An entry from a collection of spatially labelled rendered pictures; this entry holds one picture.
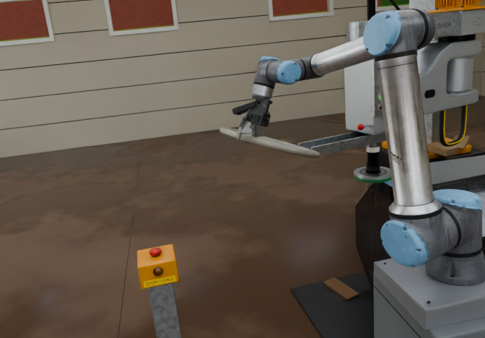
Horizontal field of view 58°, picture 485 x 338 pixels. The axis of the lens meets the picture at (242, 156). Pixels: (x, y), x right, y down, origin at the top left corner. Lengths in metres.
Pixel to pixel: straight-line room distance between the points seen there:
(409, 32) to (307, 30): 7.34
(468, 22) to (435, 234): 1.64
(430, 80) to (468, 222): 1.27
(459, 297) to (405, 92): 0.64
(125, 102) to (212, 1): 2.39
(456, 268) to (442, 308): 0.15
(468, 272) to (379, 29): 0.79
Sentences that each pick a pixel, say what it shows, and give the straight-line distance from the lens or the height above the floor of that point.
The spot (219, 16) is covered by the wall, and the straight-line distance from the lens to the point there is 8.24.
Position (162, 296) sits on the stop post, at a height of 0.95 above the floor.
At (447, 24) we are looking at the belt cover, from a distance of 2.68.
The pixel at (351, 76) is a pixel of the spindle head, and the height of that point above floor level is 1.46.
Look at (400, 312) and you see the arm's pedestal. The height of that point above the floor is 0.80.
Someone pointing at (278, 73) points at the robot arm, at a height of 1.57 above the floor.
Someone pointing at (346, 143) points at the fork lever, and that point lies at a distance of 2.30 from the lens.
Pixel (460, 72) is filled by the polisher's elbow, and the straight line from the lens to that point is 2.86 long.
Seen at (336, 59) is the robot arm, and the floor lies 1.61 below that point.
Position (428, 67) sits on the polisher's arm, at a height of 1.46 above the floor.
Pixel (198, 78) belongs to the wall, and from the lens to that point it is 8.26.
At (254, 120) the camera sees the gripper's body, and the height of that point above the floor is 1.38.
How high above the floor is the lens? 1.74
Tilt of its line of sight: 16 degrees down
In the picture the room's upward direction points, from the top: 5 degrees counter-clockwise
